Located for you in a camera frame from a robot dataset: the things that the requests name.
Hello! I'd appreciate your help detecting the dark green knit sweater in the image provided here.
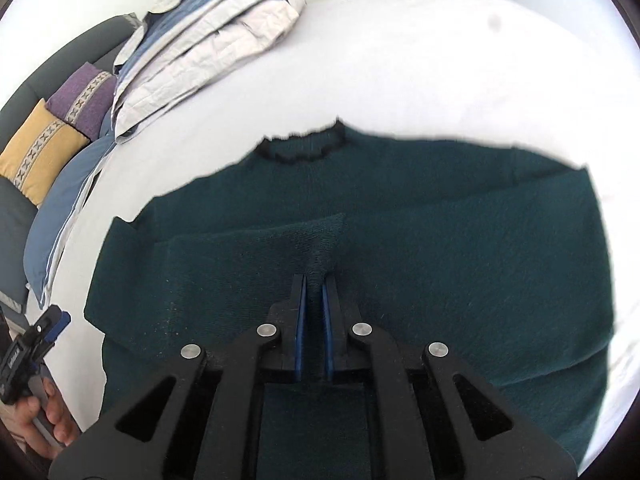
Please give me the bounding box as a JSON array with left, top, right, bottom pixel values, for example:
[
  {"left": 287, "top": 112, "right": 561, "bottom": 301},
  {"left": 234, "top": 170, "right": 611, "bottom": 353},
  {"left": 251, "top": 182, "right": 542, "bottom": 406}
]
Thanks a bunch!
[{"left": 85, "top": 125, "right": 614, "bottom": 479}]

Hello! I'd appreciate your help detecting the blue pillow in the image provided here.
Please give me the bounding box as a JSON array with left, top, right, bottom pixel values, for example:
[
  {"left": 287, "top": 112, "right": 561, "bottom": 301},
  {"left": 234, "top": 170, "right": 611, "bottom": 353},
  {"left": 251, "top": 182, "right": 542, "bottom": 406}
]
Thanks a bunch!
[{"left": 23, "top": 128, "right": 115, "bottom": 308}]

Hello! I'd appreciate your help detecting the yellow patterned cushion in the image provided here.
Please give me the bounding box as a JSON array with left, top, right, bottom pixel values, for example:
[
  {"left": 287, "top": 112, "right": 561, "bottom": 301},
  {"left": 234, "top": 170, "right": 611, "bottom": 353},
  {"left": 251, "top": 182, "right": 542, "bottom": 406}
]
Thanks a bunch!
[{"left": 0, "top": 99, "right": 90, "bottom": 207}]

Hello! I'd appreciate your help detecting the purple patterned cushion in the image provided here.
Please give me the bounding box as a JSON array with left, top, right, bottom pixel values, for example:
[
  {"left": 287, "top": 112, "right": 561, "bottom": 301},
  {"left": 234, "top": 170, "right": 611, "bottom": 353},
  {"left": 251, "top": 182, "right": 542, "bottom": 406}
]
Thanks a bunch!
[{"left": 46, "top": 62, "right": 116, "bottom": 142}]

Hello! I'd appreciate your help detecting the dark grey sofa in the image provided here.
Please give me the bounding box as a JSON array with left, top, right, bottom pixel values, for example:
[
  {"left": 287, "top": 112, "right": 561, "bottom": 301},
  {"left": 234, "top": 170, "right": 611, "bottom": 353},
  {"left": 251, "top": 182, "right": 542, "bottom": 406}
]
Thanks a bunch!
[{"left": 1, "top": 14, "right": 139, "bottom": 324}]

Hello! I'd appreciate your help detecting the white bed sheet mattress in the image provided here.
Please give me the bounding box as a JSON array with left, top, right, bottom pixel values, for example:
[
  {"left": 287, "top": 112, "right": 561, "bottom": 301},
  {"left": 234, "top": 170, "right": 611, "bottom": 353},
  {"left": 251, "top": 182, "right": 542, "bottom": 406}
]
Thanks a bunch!
[{"left": 49, "top": 0, "right": 639, "bottom": 468}]

